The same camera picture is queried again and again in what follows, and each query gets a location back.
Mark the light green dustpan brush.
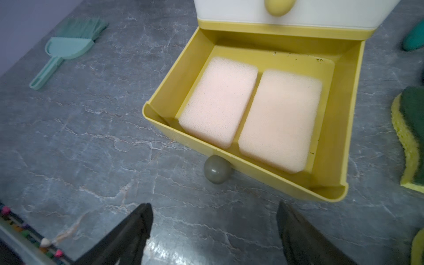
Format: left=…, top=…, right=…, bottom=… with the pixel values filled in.
left=29, top=18, right=109, bottom=90

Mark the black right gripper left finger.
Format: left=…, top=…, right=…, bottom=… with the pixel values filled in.
left=73, top=203, right=153, bottom=265

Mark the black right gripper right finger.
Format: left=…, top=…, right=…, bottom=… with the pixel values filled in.
left=276, top=201, right=356, bottom=265

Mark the pink sponge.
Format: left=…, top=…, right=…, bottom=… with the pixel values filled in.
left=238, top=70, right=323, bottom=173
left=178, top=57, right=258, bottom=149

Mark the yellow bottom drawer grey knob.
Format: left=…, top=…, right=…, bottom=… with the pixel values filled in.
left=142, top=21, right=373, bottom=202

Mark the green rubber glove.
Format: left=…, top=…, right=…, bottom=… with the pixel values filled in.
left=402, top=20, right=424, bottom=51

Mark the green yellow sponge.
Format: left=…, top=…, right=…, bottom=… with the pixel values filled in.
left=410, top=229, right=424, bottom=265

